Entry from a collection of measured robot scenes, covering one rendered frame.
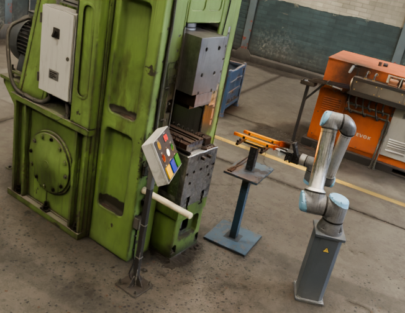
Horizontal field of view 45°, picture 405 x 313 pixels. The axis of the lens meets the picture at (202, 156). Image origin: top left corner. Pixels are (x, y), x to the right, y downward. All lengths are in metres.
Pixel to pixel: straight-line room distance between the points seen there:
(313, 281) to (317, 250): 0.27
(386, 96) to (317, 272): 3.33
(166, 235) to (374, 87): 3.70
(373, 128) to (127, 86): 4.14
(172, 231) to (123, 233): 0.38
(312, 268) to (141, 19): 2.15
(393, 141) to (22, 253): 4.82
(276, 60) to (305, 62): 0.68
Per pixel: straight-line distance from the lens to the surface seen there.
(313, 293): 3.96
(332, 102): 6.93
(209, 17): 3.60
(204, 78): 3.49
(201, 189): 3.91
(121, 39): 3.52
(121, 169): 3.73
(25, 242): 4.10
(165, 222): 3.91
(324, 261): 3.80
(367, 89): 6.67
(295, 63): 11.25
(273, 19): 11.33
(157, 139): 3.05
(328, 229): 3.68
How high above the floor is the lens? 2.35
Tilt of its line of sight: 23 degrees down
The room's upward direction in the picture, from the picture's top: 11 degrees clockwise
